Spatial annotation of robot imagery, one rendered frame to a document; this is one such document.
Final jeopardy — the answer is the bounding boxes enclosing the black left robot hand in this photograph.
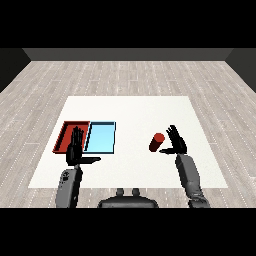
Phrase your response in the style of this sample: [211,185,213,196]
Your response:
[65,125,102,167]

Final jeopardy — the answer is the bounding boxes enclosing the light blue shallow open box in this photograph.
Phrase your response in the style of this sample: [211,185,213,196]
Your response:
[83,121,117,155]

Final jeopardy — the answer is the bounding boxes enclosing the red can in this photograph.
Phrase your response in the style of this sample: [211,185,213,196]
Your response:
[148,132,166,153]

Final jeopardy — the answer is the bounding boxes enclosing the red shallow open box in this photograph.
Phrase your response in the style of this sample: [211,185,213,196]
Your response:
[52,120,91,155]

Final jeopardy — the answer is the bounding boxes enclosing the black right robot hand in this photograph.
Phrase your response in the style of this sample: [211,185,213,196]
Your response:
[158,124,188,155]

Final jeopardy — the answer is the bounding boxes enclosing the dark grey robot body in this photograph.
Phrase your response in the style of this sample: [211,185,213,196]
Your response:
[97,188,160,209]

